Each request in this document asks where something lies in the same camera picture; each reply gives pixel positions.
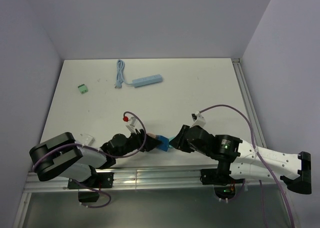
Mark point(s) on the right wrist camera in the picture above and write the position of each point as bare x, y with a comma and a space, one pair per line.
198, 119

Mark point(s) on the pink charger plug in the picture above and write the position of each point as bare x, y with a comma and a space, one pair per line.
154, 136

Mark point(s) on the blue cube socket adapter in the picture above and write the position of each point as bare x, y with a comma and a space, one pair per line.
164, 143

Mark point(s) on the teal charger plug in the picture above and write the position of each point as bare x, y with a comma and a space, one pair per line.
169, 142

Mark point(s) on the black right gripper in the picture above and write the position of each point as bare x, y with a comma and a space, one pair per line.
179, 141

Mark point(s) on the aluminium front rail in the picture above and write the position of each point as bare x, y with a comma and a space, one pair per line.
127, 179

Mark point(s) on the white plug adapter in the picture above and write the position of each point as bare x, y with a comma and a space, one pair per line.
86, 139

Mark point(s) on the green plug adapter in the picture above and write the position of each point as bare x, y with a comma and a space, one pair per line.
83, 88

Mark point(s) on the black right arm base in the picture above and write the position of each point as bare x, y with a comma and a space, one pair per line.
226, 188

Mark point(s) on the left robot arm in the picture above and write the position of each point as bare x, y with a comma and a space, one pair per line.
63, 156

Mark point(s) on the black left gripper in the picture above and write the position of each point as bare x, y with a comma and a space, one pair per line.
151, 143

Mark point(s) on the light blue power strip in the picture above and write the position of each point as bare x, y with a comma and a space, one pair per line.
147, 80

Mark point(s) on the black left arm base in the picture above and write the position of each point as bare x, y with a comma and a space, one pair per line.
90, 193

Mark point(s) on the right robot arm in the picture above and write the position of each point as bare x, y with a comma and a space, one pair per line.
238, 160

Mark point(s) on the aluminium side rail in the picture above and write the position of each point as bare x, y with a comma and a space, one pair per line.
249, 106

